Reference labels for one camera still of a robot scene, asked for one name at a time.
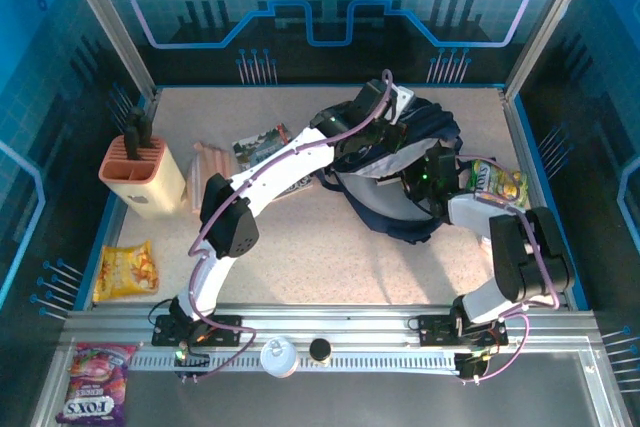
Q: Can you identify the navy blue student backpack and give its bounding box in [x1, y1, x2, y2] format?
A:
[317, 96, 461, 246]

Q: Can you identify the landscape cover book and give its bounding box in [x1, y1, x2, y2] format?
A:
[231, 121, 315, 203]

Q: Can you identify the green Fox's candy bag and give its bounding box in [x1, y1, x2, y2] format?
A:
[467, 159, 529, 208]

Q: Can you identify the yellow chips bag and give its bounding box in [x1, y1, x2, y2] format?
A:
[93, 240, 160, 303]

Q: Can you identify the purple Fox's candy bag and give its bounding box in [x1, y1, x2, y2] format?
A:
[54, 341, 139, 426]

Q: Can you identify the black round bottle cap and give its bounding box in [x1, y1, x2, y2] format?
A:
[308, 338, 333, 366]

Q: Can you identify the pink and cream knife block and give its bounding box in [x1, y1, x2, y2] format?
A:
[98, 135, 187, 218]

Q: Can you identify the clear plastic cup lid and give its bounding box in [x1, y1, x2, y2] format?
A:
[259, 336, 300, 379]

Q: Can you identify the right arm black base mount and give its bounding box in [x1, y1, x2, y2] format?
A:
[417, 313, 509, 348]

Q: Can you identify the aluminium enclosure frame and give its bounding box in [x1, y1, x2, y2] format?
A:
[29, 0, 631, 427]

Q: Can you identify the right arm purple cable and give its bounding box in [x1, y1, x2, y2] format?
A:
[457, 154, 561, 383]

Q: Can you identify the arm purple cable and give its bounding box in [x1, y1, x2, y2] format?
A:
[457, 154, 561, 383]
[177, 69, 396, 382]

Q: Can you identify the white slotted cable duct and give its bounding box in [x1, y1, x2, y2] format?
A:
[127, 350, 459, 373]

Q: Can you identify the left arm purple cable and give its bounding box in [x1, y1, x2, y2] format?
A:
[177, 69, 396, 382]

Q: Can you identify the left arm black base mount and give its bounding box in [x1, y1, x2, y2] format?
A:
[151, 313, 244, 348]

